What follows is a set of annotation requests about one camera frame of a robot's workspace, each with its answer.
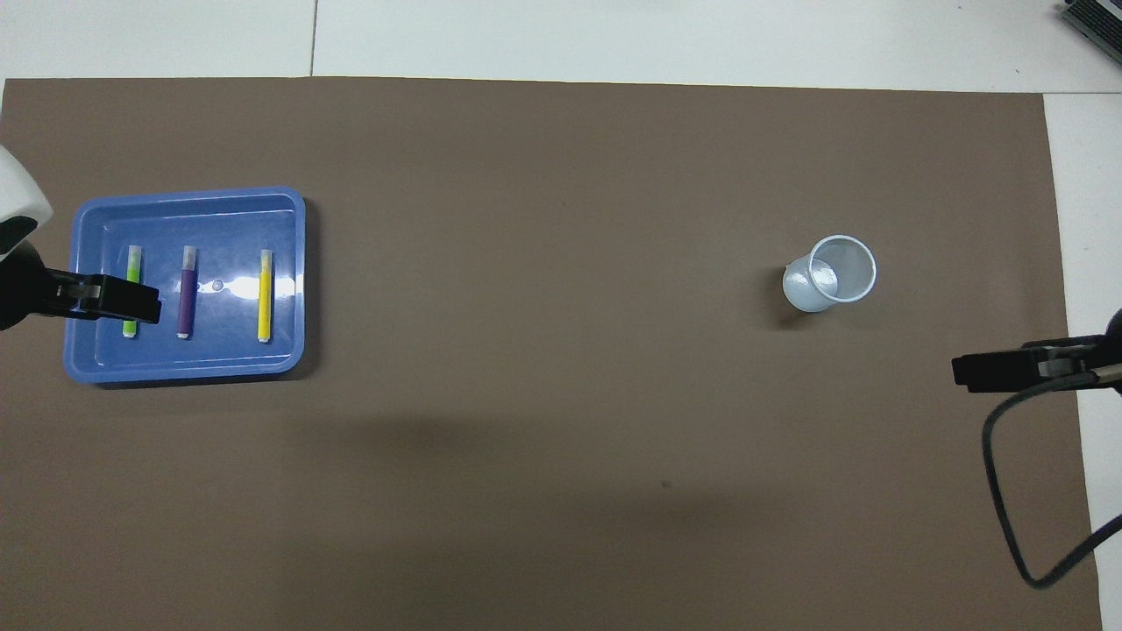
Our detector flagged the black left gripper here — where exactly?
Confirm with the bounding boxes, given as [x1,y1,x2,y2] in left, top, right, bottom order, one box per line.
[0,238,163,332]

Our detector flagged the brown paper mat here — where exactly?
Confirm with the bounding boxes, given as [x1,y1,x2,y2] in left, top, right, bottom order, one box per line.
[0,77,1104,631]

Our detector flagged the translucent plastic cup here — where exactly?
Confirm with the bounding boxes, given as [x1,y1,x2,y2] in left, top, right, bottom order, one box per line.
[782,235,877,314]

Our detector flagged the grey ribbed device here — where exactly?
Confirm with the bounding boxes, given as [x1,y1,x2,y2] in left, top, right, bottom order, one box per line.
[1061,0,1122,67]

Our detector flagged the green pen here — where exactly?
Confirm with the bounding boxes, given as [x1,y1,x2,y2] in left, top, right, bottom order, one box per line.
[123,245,144,339]

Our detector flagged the yellow pen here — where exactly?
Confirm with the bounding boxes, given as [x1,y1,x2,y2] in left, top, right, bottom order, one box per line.
[258,250,274,344]

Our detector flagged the blue plastic tray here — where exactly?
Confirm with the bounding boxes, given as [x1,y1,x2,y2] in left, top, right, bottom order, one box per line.
[63,186,307,386]

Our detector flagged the purple pen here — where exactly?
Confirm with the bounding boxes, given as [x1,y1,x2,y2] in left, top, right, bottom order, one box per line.
[177,246,197,339]

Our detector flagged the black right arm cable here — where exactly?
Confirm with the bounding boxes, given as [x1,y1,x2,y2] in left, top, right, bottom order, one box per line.
[982,368,1122,590]

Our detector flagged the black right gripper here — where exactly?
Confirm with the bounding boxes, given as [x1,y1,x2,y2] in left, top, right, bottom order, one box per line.
[953,307,1122,393]

